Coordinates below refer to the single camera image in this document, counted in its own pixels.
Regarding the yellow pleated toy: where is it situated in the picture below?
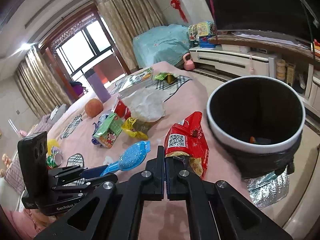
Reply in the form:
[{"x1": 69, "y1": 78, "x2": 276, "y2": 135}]
[{"x1": 47, "y1": 139, "x2": 60, "y2": 154}]

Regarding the beige curtain right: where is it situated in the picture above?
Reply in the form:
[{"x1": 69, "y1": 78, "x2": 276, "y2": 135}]
[{"x1": 94, "y1": 0, "x2": 166, "y2": 70}]

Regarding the teal covered furniture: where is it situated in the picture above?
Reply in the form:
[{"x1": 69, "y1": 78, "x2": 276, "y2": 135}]
[{"x1": 132, "y1": 24, "x2": 189, "y2": 68}]

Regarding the purple thermos bottle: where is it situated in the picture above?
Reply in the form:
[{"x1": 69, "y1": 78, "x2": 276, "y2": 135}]
[{"x1": 85, "y1": 69, "x2": 111, "y2": 103}]

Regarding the beige curtain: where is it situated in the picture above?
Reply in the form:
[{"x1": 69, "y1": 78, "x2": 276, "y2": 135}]
[
  {"x1": 14, "y1": 46, "x2": 72, "y2": 119},
  {"x1": 94, "y1": 0, "x2": 166, "y2": 70}
]

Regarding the white rimmed black trash bin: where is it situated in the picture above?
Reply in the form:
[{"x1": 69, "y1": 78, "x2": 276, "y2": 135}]
[{"x1": 206, "y1": 75, "x2": 305, "y2": 179}]

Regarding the colourful toy cash register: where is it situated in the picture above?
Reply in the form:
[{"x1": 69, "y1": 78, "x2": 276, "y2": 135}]
[{"x1": 188, "y1": 21, "x2": 216, "y2": 48}]

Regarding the pink kettlebell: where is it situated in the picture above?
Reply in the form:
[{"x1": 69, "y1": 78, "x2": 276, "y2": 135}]
[{"x1": 183, "y1": 53, "x2": 195, "y2": 71}]

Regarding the person's left hand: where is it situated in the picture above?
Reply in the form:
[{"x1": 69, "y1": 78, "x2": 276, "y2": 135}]
[{"x1": 30, "y1": 209, "x2": 64, "y2": 232}]

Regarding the yellow snack wrapper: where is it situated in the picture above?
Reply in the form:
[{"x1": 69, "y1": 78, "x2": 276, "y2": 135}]
[{"x1": 121, "y1": 117, "x2": 153, "y2": 140}]

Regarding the blue plastic wrapper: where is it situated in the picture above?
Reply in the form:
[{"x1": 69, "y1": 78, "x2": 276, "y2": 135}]
[{"x1": 100, "y1": 141, "x2": 151, "y2": 177}]

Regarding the orange round fruit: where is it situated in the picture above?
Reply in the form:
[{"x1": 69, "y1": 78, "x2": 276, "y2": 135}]
[{"x1": 85, "y1": 98, "x2": 104, "y2": 118}]

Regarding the pink blanket table cover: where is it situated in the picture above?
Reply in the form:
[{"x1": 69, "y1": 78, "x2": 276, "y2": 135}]
[{"x1": 4, "y1": 61, "x2": 253, "y2": 240}]

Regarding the red snack bag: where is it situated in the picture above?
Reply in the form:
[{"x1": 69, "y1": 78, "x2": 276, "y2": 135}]
[{"x1": 164, "y1": 111, "x2": 209, "y2": 179}]

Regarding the white plastic bag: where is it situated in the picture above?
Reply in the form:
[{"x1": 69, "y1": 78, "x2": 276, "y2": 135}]
[{"x1": 121, "y1": 88, "x2": 168, "y2": 122}]

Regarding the green drink carton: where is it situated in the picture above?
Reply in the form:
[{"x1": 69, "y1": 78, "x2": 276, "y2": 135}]
[{"x1": 92, "y1": 113, "x2": 123, "y2": 148}]

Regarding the beige curtain left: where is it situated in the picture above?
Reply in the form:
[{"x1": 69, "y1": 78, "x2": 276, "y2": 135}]
[{"x1": 14, "y1": 46, "x2": 72, "y2": 119}]

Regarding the black curved television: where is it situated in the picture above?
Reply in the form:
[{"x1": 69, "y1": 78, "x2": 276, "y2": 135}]
[{"x1": 206, "y1": 0, "x2": 319, "y2": 42}]

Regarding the red white carton box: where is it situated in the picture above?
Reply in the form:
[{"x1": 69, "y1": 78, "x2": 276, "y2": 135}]
[{"x1": 112, "y1": 97, "x2": 131, "y2": 120}]

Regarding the green snack wrapper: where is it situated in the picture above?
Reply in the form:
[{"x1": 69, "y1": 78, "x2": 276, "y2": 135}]
[{"x1": 155, "y1": 72, "x2": 179, "y2": 84}]

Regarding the white tv cabinet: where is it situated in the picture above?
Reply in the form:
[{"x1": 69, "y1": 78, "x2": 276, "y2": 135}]
[{"x1": 190, "y1": 44, "x2": 319, "y2": 116}]

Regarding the green children's book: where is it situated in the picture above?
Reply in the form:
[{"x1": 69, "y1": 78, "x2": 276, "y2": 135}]
[{"x1": 110, "y1": 67, "x2": 153, "y2": 97}]

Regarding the silver foil mat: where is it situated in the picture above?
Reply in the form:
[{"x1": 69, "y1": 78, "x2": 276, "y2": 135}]
[{"x1": 245, "y1": 168, "x2": 290, "y2": 209}]

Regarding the crushed green can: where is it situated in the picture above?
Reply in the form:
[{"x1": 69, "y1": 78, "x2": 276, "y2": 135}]
[{"x1": 47, "y1": 150, "x2": 63, "y2": 168}]

